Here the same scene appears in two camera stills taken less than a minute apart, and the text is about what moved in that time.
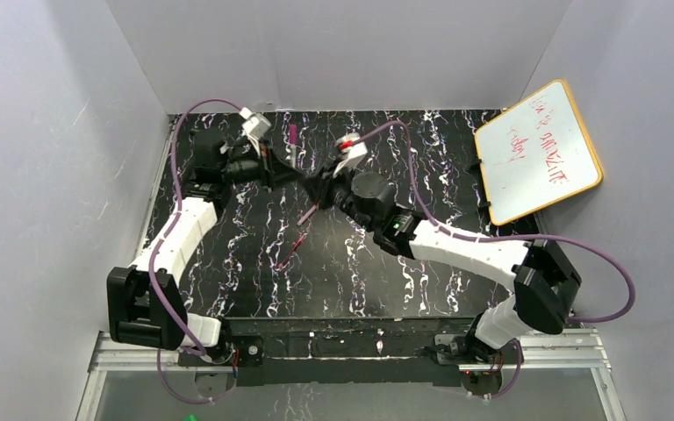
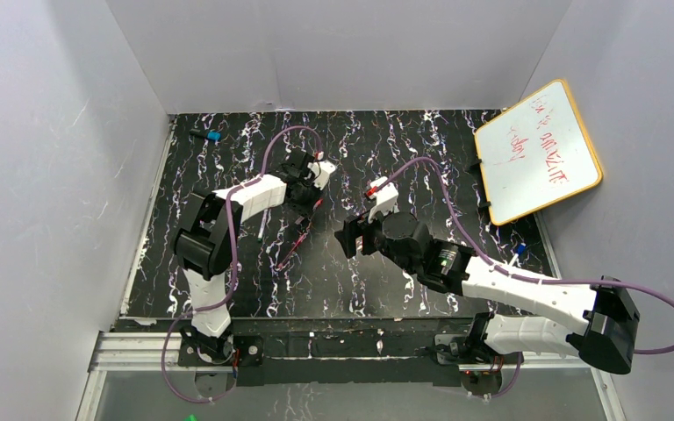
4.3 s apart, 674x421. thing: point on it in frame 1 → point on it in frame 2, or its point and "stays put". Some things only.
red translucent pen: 294,247 stays put
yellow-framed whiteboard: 534,154 stays put
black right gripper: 328,185 → 362,236
